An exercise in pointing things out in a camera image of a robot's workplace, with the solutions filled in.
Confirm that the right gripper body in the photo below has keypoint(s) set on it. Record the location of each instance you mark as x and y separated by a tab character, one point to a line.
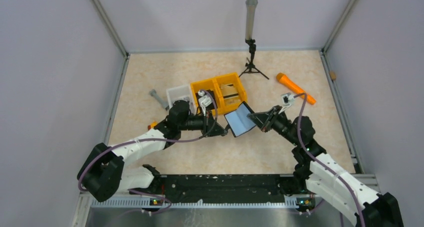
275	115

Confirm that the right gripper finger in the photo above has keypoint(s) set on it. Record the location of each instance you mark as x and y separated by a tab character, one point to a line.
258	115
263	125

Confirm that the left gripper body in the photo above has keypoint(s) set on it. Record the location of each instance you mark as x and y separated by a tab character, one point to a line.
207	120

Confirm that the black leather card holder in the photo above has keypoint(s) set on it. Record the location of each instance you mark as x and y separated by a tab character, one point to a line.
238	121

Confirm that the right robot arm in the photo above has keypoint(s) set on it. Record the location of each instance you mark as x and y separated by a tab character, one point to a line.
317	172

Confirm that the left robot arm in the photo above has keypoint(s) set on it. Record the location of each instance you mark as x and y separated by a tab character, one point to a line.
102	174

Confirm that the beige striped cards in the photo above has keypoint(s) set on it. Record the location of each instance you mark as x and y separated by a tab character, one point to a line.
230	94

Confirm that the yellow bin with beige cards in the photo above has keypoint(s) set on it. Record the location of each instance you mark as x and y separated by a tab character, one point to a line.
230	78

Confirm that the white plastic bin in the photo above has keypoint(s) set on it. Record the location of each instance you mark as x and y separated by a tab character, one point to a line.
182	92

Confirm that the orange toy microphone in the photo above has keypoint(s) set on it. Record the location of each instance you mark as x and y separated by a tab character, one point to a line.
286	81

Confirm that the black mini tripod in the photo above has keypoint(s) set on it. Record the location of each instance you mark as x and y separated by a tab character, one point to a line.
250	67

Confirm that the yellow toy car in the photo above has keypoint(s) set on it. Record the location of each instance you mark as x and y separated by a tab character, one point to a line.
152	125

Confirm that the grey plastic bolt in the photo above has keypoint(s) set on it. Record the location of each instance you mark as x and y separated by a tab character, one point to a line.
164	104

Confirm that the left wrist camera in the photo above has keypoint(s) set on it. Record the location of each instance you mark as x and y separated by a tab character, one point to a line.
205	99

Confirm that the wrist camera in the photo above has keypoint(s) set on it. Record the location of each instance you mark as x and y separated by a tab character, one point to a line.
205	99
287	101

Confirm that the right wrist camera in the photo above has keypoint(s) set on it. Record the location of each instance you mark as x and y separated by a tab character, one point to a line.
287	101

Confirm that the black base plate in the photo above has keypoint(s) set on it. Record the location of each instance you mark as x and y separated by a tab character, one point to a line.
230	189

